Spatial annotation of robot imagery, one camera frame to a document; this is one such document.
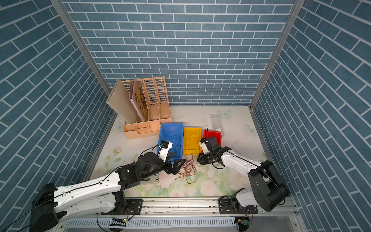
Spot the yellow plastic bin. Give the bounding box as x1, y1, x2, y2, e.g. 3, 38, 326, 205
183, 127, 202, 155

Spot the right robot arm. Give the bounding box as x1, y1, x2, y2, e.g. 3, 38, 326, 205
197, 137, 290, 212

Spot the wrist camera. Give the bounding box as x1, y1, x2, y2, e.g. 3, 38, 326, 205
158, 140, 173, 162
199, 138, 209, 154

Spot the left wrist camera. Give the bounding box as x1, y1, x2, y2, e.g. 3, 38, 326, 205
158, 140, 173, 162

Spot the red plastic bin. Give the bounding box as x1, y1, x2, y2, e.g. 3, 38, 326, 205
203, 130, 222, 145

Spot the white yellow cable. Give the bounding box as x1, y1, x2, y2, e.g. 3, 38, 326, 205
185, 134, 201, 150

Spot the pink framed printed board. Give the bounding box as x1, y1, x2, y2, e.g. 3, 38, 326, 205
129, 78, 148, 122

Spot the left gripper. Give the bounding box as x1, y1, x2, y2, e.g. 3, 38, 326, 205
140, 152, 186, 180

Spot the aluminium mounting rail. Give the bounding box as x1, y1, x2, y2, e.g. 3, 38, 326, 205
52, 197, 306, 232

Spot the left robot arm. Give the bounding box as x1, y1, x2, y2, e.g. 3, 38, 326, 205
29, 152, 186, 232

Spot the peach desk file organizer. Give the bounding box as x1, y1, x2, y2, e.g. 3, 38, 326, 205
124, 77, 172, 139

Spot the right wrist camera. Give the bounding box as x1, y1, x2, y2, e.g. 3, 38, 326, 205
199, 138, 209, 154

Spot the coloured cable pile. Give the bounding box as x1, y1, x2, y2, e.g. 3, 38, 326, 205
175, 154, 198, 184

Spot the beige folder board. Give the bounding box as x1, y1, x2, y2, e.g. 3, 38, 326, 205
107, 80, 137, 124

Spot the blue plastic bin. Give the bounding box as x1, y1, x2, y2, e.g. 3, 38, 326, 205
158, 123, 184, 162

